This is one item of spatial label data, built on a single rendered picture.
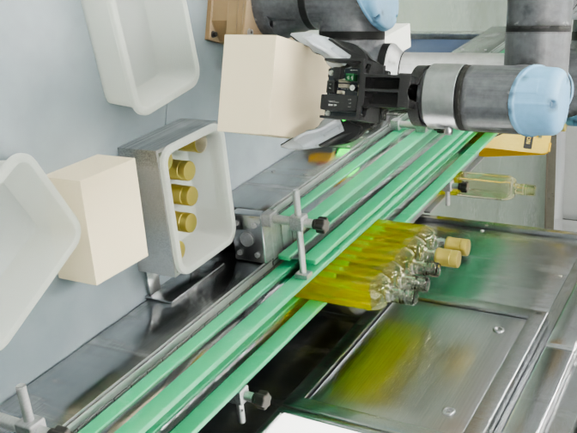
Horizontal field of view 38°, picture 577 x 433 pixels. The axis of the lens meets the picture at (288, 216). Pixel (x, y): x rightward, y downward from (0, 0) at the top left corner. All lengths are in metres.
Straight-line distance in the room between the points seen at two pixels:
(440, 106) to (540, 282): 1.02
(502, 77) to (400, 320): 0.85
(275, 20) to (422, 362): 0.67
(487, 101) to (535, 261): 1.11
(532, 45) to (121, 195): 0.62
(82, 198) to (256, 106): 0.31
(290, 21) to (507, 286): 0.77
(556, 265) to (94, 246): 1.13
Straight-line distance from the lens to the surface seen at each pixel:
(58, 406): 1.23
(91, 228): 1.23
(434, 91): 0.95
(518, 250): 2.07
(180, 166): 1.41
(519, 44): 1.03
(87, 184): 1.21
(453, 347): 1.60
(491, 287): 1.89
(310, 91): 1.11
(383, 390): 1.49
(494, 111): 0.93
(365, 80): 0.97
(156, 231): 1.38
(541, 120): 0.93
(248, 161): 1.69
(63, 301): 1.32
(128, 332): 1.37
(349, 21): 1.45
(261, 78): 1.03
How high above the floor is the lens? 1.65
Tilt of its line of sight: 29 degrees down
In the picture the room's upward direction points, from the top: 97 degrees clockwise
